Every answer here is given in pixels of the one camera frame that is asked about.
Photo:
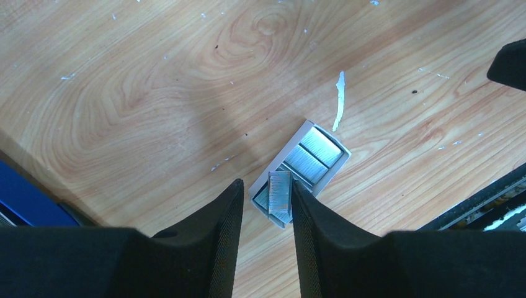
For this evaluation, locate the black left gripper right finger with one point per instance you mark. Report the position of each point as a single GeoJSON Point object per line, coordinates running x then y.
{"type": "Point", "coordinates": [339, 259]}

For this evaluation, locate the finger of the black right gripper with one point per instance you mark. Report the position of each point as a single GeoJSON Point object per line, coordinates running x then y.
{"type": "Point", "coordinates": [508, 67]}

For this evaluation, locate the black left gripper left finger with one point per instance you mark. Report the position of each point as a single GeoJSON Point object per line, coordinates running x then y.
{"type": "Point", "coordinates": [195, 257]}

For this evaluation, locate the silver staple strip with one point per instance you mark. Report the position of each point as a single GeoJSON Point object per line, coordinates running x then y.
{"type": "Point", "coordinates": [305, 164]}
{"type": "Point", "coordinates": [280, 193]}
{"type": "Point", "coordinates": [321, 147]}

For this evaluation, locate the grey staple tray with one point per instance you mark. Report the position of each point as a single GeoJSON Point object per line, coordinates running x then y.
{"type": "Point", "coordinates": [259, 191]}

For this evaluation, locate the blue black stapler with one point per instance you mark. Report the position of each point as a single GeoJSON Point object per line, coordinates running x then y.
{"type": "Point", "coordinates": [23, 204]}

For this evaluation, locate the white paper scrap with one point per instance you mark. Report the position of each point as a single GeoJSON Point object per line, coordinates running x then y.
{"type": "Point", "coordinates": [340, 86]}

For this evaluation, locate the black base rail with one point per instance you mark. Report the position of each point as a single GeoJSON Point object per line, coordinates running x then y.
{"type": "Point", "coordinates": [484, 196]}

